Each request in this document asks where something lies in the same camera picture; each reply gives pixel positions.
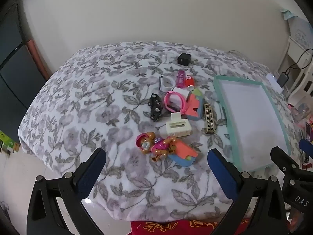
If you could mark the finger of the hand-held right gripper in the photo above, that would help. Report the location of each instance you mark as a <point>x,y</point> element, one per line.
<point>307,146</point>
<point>281,158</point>

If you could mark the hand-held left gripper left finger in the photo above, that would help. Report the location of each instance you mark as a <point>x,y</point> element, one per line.
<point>91,171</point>

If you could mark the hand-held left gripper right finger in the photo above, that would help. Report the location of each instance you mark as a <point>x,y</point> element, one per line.
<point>221,171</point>

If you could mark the teal rimmed white tray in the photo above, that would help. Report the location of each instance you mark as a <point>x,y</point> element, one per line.
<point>244,117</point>

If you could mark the black toy car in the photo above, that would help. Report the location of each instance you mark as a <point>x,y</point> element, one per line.
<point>155,106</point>

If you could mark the purple lighter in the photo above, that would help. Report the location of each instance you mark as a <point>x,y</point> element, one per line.
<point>181,79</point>

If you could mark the black charger cube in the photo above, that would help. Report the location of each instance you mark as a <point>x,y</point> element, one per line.
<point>184,58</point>

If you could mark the pile of colourful stationery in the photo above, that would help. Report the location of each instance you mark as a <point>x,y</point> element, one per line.
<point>302,117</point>

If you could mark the orange and blue foam toy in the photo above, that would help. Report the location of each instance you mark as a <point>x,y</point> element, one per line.
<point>194,105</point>
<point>187,155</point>

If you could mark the black gold patterned bar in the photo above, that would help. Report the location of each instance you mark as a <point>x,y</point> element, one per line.
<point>209,118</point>

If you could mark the red embroidered cloth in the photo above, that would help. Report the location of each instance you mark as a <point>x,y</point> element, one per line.
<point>188,227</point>

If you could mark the pink toy puppy figure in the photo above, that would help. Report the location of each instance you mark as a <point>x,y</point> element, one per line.
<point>156,148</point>

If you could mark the grey power bank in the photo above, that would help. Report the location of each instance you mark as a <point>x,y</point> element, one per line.
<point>283,79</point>

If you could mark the white power bank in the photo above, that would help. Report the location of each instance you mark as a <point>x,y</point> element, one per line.
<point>273,80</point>

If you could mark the grey floral blanket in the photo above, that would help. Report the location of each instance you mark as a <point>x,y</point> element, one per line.
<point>97,90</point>

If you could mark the pink smartwatch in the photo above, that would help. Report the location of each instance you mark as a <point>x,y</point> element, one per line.
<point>167,100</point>

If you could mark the green packets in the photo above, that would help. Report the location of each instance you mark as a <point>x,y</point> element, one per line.
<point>7,142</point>

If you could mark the white charger plug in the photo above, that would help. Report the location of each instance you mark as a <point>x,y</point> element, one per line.
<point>182,90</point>

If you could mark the small red bottle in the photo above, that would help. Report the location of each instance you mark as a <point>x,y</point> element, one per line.
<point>189,81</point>

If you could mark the white smartwatch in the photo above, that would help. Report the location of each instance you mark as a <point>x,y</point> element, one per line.
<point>168,86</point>

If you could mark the white wooden furniture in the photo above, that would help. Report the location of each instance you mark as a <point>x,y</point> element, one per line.
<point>297,44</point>

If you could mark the light blue printed board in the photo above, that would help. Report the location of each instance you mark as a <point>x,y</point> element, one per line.
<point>299,29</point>

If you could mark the dark cabinet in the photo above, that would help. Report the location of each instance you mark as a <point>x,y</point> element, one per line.
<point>14,66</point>

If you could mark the brown wooden post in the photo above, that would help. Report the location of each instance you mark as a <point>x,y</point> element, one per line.
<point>36,56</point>

